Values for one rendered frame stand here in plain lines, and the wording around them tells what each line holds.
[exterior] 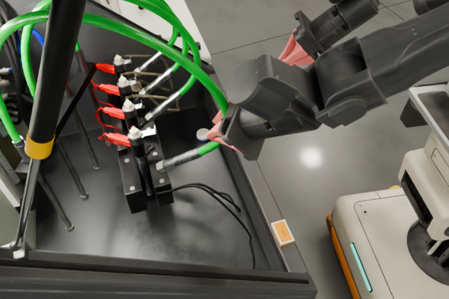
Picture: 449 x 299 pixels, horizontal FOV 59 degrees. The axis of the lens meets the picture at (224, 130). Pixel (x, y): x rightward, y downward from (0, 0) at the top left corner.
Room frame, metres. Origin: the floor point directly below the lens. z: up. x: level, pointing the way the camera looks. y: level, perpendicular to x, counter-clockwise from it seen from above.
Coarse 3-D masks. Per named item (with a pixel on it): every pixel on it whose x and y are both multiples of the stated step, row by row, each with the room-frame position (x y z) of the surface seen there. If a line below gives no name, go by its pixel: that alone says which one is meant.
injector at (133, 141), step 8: (128, 136) 0.51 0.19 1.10; (136, 144) 0.50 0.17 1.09; (152, 144) 0.53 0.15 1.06; (136, 152) 0.50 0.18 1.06; (144, 152) 0.51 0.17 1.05; (136, 160) 0.52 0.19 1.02; (144, 160) 0.51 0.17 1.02; (144, 168) 0.51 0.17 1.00; (144, 176) 0.51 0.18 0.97; (144, 184) 0.51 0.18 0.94; (152, 192) 0.51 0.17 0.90
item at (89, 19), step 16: (32, 16) 0.44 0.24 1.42; (48, 16) 0.44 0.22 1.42; (96, 16) 0.44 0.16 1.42; (0, 32) 0.45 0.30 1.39; (128, 32) 0.43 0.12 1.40; (144, 32) 0.44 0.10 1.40; (0, 48) 0.45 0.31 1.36; (160, 48) 0.43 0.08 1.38; (192, 64) 0.43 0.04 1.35; (208, 80) 0.42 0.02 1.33; (0, 96) 0.45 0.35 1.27; (0, 112) 0.45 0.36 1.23; (224, 112) 0.42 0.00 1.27; (16, 144) 0.45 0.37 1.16; (208, 144) 0.43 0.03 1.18
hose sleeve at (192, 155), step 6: (192, 150) 0.43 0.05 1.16; (174, 156) 0.44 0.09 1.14; (180, 156) 0.43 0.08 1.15; (186, 156) 0.42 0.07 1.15; (192, 156) 0.42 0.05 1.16; (198, 156) 0.42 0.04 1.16; (168, 162) 0.43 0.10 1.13; (174, 162) 0.43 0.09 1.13; (180, 162) 0.42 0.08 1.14; (186, 162) 0.42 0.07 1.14; (168, 168) 0.42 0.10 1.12
